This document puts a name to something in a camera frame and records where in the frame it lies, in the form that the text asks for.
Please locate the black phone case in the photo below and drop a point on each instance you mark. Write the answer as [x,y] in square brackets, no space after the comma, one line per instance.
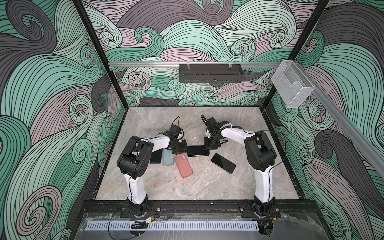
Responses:
[198,154]

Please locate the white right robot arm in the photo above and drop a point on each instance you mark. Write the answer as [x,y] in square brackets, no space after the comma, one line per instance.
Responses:
[259,152]

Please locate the black corner frame post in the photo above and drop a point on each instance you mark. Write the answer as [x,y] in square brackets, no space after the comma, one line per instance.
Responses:
[95,41]

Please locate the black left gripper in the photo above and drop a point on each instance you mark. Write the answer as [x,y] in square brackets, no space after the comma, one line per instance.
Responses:
[183,149]

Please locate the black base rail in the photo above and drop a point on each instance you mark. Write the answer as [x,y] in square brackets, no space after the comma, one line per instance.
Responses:
[166,208]

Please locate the white slotted cable duct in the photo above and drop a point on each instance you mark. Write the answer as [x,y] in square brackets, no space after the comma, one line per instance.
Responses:
[175,226]

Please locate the clear plastic wall bin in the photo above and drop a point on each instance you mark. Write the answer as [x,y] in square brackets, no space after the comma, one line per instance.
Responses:
[292,83]

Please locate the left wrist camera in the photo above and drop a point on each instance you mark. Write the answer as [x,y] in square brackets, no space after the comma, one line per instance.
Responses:
[176,132]

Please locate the dark blue phone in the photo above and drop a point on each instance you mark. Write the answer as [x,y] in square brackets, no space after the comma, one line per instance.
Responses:
[156,157]

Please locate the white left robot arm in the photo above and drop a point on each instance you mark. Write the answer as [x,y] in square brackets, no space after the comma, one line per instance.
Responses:
[134,161]

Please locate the right black corner post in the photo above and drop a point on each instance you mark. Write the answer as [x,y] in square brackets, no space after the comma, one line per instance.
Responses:
[310,25]

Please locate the light blue phone case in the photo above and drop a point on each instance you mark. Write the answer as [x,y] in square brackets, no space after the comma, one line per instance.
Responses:
[168,158]

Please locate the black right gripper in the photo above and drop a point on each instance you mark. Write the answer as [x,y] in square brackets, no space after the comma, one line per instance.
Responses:
[207,146]

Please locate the black phone on table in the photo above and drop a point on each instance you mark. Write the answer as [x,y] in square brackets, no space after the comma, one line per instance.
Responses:
[223,163]

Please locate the black wall tray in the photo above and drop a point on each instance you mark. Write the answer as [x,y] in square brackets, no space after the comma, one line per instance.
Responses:
[210,73]

